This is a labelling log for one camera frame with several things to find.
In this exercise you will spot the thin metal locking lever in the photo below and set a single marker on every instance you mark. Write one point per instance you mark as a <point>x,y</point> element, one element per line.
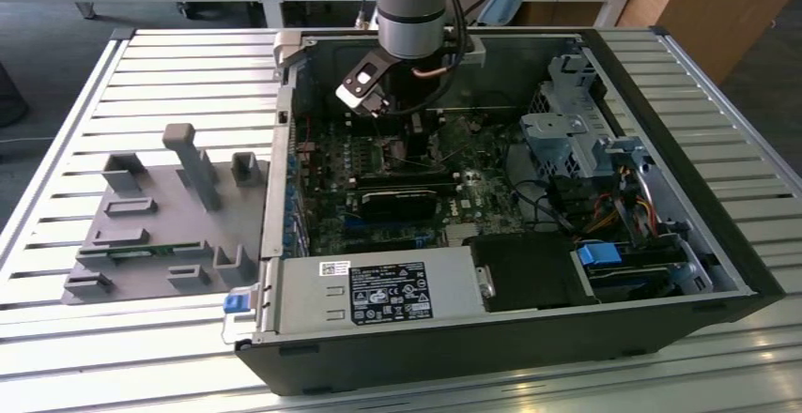
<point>376,129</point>
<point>418,164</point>

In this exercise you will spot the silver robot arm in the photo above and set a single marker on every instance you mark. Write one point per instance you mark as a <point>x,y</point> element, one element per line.
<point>410,9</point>

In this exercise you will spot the CPU socket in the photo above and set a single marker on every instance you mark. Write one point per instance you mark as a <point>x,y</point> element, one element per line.
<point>388,157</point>

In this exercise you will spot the RAM slot with black latches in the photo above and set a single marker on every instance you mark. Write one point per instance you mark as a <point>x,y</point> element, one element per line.
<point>400,187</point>
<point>388,177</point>

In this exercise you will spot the black plastic cover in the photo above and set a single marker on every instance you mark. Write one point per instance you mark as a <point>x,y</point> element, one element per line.
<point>532,272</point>

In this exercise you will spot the round silver coin battery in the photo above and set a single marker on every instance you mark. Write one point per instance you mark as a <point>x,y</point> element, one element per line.
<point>476,125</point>

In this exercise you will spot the metal drive cage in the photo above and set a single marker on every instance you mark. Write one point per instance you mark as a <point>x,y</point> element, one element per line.
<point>551,150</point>

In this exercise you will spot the black graphics card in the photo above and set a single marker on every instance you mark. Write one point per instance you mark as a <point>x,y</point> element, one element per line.
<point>400,206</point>

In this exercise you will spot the green motherboard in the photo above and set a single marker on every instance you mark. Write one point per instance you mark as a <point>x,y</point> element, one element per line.
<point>495,197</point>

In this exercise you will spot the silver chipset heatsink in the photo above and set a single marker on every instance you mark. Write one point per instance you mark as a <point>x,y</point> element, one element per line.
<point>460,234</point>

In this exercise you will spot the blue disk carrier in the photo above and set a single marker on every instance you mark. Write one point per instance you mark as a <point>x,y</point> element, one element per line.
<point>598,255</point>

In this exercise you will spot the silver power supply with label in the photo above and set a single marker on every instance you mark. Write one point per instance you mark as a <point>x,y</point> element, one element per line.
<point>300,300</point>

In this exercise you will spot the grey parts rack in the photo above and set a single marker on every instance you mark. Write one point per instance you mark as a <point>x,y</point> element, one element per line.
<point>156,225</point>

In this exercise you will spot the wooden cabinet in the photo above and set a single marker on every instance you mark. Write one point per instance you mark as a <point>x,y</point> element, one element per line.
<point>720,9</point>

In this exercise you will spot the green RAM stick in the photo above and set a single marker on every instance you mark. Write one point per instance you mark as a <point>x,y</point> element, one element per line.
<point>156,249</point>

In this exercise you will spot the blue case latch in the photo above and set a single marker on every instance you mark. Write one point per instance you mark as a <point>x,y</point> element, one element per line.
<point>235,304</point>

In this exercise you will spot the black open PC case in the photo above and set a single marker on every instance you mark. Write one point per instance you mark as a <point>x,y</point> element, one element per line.
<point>438,361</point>

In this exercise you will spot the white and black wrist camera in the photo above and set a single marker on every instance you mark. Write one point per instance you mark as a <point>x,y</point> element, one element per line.
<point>363,80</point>

